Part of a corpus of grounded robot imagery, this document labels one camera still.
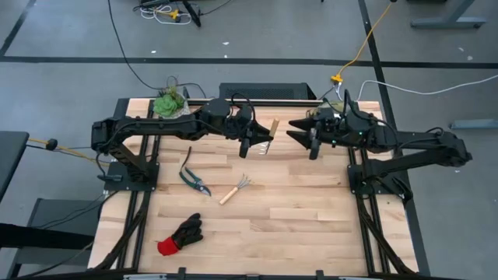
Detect green-handled pruning shears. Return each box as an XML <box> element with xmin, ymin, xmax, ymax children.
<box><xmin>178</xmin><ymin>145</ymin><xmax>212</xmax><ymax>198</ymax></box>

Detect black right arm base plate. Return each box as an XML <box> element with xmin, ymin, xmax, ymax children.
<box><xmin>347</xmin><ymin>163</ymin><xmax>406</xmax><ymax>195</ymax></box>

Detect plant in white patterned pot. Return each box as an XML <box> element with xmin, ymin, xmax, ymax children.
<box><xmin>153</xmin><ymin>86</ymin><xmax>191</xmax><ymax>120</ymax></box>

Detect long black cable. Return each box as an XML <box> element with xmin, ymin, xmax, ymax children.
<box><xmin>107</xmin><ymin>0</ymin><xmax>208</xmax><ymax>99</ymax></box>

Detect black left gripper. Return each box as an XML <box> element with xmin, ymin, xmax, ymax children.
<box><xmin>233</xmin><ymin>107</ymin><xmax>275</xmax><ymax>148</ymax></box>

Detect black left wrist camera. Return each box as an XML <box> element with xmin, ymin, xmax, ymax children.
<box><xmin>239</xmin><ymin>131</ymin><xmax>251</xmax><ymax>159</ymax></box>

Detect black side table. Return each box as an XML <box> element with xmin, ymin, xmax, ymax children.
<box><xmin>0</xmin><ymin>131</ymin><xmax>30</xmax><ymax>203</ymax></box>

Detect wooden-handled hand rake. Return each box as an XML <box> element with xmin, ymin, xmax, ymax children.
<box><xmin>219</xmin><ymin>173</ymin><xmax>252</xmax><ymax>206</ymax></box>

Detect grey metal bar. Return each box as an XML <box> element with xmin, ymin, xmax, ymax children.
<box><xmin>448</xmin><ymin>118</ymin><xmax>498</xmax><ymax>131</ymax></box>

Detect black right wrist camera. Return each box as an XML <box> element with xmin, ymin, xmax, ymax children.
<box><xmin>309</xmin><ymin>130</ymin><xmax>321</xmax><ymax>161</ymax></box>

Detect yellow extension cable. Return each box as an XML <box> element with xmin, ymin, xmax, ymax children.
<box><xmin>330</xmin><ymin>0</ymin><xmax>394</xmax><ymax>85</ymax></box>

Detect grey shelf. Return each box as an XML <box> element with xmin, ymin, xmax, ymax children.
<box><xmin>6</xmin><ymin>197</ymin><xmax>103</xmax><ymax>279</ymax></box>

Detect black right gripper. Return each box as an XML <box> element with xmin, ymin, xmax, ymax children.
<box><xmin>286</xmin><ymin>108</ymin><xmax>345</xmax><ymax>151</ymax></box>

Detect grey desk foot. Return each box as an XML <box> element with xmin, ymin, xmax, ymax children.
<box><xmin>409</xmin><ymin>0</ymin><xmax>487</xmax><ymax>30</ymax></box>

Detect white cable bundle, yellow plug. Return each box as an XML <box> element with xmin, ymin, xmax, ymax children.
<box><xmin>139</xmin><ymin>3</ymin><xmax>194</xmax><ymax>26</ymax></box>

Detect wooden-handled hand fork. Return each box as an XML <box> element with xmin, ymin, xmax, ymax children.
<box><xmin>264</xmin><ymin>118</ymin><xmax>281</xmax><ymax>156</ymax></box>

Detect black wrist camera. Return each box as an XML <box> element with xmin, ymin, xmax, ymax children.
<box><xmin>239</xmin><ymin>131</ymin><xmax>251</xmax><ymax>159</ymax></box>
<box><xmin>309</xmin><ymin>130</ymin><xmax>321</xmax><ymax>161</ymax></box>

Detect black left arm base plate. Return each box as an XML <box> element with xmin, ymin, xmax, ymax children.
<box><xmin>103</xmin><ymin>161</ymin><xmax>160</xmax><ymax>192</ymax></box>

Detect yellow cable with black knob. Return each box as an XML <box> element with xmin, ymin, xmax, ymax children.
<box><xmin>27</xmin><ymin>137</ymin><xmax>107</xmax><ymax>167</ymax></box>

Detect black and red glove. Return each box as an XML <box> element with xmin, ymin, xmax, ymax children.
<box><xmin>156</xmin><ymin>212</ymin><xmax>205</xmax><ymax>257</ymax></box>

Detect black bar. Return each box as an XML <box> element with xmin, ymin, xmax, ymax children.
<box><xmin>0</xmin><ymin>222</ymin><xmax>96</xmax><ymax>250</ymax></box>

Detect black computer box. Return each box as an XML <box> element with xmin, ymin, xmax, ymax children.
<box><xmin>219</xmin><ymin>82</ymin><xmax>317</xmax><ymax>101</ymax></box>

